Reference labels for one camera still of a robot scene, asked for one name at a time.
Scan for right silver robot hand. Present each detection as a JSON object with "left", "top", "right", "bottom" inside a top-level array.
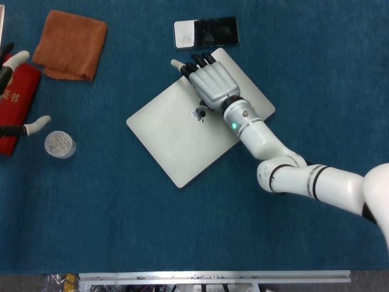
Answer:
[{"left": 170, "top": 52, "right": 241, "bottom": 113}]

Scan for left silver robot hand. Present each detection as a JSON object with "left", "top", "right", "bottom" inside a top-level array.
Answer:
[{"left": 0, "top": 41, "right": 52, "bottom": 137}]

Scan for silver laptop with apple logo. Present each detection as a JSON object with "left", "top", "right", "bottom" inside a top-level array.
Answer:
[{"left": 126, "top": 47, "right": 276, "bottom": 189}]

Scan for red certificate book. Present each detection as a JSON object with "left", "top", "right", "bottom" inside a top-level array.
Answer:
[{"left": 0, "top": 54, "right": 42, "bottom": 157}]

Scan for white flat box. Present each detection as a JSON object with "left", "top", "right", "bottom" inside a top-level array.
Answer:
[{"left": 0, "top": 5, "right": 6, "bottom": 46}]

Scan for black smartphone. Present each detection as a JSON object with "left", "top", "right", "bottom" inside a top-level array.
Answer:
[{"left": 173, "top": 16, "right": 240, "bottom": 50}]

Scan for orange folded cloth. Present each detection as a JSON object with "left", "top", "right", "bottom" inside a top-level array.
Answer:
[{"left": 31, "top": 9, "right": 108, "bottom": 82}]

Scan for clear round plastic container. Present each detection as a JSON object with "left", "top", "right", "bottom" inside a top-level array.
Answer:
[{"left": 44, "top": 130, "right": 77, "bottom": 159}]

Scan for teal felt table cover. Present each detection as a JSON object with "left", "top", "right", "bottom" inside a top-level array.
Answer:
[{"left": 0, "top": 0, "right": 389, "bottom": 274}]

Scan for clear plastic bag yellow parts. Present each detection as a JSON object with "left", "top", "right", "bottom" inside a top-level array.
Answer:
[{"left": 42, "top": 273, "right": 80, "bottom": 292}]

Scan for aluminium profile rail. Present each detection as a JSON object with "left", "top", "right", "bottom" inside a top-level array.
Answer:
[{"left": 78, "top": 269, "right": 351, "bottom": 285}]

